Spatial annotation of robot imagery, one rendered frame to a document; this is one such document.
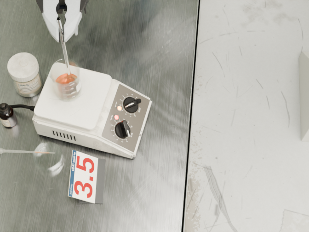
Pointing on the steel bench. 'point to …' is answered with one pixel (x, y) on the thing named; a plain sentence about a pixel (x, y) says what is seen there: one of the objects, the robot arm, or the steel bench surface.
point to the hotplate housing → (73, 134)
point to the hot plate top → (91, 81)
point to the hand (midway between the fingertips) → (61, 31)
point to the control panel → (136, 123)
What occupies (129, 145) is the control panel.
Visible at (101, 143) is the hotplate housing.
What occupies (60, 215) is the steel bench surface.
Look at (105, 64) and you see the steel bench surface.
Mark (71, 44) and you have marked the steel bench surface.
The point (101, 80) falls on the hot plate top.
